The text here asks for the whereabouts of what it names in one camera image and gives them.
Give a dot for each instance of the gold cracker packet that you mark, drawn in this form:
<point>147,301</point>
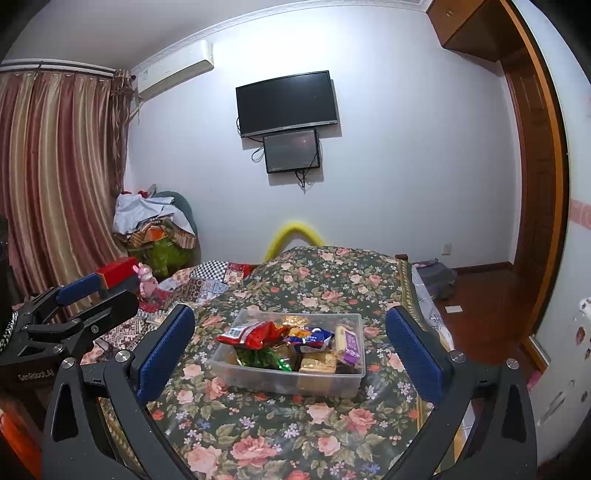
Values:
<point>318,362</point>

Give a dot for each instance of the wooden door frame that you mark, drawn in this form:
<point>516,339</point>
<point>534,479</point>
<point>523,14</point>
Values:
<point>531,184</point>

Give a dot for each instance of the pink plush toy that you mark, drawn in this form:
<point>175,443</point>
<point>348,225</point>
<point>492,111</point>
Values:
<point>147,279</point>

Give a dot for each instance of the patchwork quilt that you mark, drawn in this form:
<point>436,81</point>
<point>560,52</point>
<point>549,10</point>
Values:
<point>207,277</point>

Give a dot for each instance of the small black wall monitor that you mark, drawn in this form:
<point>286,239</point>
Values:
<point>291,150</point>

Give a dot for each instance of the grey bag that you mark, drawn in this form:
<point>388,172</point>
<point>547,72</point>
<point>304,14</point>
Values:
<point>438,279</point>

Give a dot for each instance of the white cabinet with stickers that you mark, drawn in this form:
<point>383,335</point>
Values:
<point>563,378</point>

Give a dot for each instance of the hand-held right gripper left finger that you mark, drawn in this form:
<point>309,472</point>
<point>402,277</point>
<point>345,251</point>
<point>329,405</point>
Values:
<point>166,355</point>

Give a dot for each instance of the clear plastic box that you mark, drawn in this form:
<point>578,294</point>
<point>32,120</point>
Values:
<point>286,383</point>

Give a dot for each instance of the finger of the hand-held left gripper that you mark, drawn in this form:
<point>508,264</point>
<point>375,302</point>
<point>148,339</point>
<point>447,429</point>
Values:
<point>81,288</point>
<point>115,304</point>

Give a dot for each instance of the pink slipper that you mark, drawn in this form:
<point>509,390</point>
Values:
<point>534,381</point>

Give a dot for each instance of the white printed bedsheet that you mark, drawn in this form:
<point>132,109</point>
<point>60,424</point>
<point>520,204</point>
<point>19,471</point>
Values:
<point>431,314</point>

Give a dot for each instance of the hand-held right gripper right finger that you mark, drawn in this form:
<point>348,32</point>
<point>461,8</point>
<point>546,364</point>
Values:
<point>413,355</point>

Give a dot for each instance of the red and white snack packet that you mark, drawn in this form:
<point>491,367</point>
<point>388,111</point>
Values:
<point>254,334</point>

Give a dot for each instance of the purple label snack bar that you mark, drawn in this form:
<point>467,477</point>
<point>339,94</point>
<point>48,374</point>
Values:
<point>348,346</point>

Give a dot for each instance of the white air conditioner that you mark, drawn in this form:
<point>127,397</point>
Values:
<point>175,69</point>

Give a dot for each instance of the red box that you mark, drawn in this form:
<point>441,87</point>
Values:
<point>117,270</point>

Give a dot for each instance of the pile of clothes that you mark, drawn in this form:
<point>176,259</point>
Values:
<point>138,212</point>

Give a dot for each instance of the green fabric item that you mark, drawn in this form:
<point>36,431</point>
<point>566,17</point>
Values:
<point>161,258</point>

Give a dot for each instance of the black wall television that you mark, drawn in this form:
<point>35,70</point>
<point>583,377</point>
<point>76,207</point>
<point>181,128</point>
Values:
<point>286,104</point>

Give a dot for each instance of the white curtain rail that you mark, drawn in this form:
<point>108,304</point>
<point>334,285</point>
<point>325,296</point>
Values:
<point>55,69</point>

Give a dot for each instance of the striped pink curtain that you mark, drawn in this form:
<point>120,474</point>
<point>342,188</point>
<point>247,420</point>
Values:
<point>60,184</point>

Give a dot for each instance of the wooden overhead cabinet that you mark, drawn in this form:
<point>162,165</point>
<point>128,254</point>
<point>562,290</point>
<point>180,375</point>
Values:
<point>466,27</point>

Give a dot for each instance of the yellow foam tube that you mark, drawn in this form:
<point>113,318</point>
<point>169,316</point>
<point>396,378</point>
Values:
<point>295,228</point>

